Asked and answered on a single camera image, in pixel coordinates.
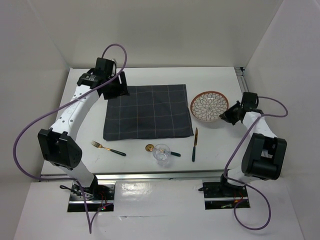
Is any floral patterned ceramic plate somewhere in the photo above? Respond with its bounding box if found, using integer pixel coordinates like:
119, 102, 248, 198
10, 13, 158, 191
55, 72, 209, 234
189, 91, 229, 123

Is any aluminium rail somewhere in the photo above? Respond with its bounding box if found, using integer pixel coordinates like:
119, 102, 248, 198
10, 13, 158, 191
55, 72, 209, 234
234, 66, 276, 178
38, 169, 223, 181

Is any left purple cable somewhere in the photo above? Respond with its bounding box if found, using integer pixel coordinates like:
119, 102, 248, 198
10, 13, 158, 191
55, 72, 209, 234
12, 43, 128, 235

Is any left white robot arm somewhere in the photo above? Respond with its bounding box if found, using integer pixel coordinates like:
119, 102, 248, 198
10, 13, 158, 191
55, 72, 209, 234
37, 57, 129, 200

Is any aluminium front rail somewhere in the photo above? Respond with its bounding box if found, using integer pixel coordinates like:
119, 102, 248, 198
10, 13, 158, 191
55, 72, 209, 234
38, 169, 223, 181

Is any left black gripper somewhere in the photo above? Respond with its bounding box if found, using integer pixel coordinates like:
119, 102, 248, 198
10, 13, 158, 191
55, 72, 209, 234
102, 71, 130, 100

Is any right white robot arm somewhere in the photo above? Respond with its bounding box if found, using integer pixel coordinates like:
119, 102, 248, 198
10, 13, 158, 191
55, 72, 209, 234
218, 92, 288, 196

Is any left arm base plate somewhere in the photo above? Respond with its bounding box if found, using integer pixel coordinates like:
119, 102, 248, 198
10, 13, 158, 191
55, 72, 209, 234
59, 183, 116, 213

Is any gold knife green handle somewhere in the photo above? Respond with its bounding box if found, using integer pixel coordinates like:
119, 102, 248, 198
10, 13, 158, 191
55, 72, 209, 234
191, 127, 199, 163

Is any clear drinking glass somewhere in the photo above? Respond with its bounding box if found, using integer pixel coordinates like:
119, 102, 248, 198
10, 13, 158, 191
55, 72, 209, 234
152, 144, 171, 167

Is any gold spoon green handle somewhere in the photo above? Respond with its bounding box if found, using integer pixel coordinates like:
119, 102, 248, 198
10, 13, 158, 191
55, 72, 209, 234
145, 144, 181, 157

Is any dark grey checked napkin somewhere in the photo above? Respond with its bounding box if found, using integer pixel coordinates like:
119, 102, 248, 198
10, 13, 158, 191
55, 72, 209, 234
103, 84, 194, 141

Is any gold fork green handle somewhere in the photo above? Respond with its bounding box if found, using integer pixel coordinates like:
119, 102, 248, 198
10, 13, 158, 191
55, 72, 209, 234
91, 140, 127, 157

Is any aluminium right side rail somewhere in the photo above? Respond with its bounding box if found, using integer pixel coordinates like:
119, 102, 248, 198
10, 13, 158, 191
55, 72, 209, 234
234, 66, 276, 178

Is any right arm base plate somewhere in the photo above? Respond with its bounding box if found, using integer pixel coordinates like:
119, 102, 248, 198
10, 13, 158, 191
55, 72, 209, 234
198, 174, 250, 210

